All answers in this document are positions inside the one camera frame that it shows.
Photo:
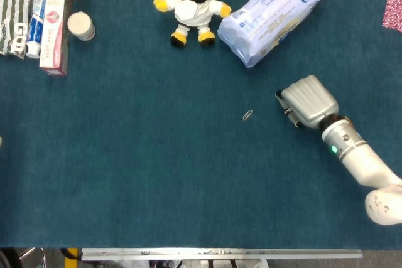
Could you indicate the red patterned cloth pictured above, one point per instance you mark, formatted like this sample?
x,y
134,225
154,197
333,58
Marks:
x,y
393,12

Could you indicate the black-headed plush doll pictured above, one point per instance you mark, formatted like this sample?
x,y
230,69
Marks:
x,y
190,7

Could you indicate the silver paper clip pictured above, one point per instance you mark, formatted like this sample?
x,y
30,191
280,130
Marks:
x,y
247,114

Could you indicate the pink white toothpaste box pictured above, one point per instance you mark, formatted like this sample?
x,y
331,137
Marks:
x,y
54,31

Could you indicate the pale blue wipes pack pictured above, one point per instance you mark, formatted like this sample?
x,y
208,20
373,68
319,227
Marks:
x,y
272,17

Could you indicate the blue white toothpaste tube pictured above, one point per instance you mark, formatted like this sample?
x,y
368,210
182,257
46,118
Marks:
x,y
37,20

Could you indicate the aluminium frame rail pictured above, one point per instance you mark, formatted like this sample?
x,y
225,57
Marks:
x,y
220,253

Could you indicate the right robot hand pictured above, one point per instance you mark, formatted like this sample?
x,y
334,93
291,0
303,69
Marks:
x,y
311,101

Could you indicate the small white jar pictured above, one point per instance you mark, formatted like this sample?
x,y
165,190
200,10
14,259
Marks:
x,y
81,25

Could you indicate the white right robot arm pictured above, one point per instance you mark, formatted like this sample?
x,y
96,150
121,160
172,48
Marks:
x,y
361,161

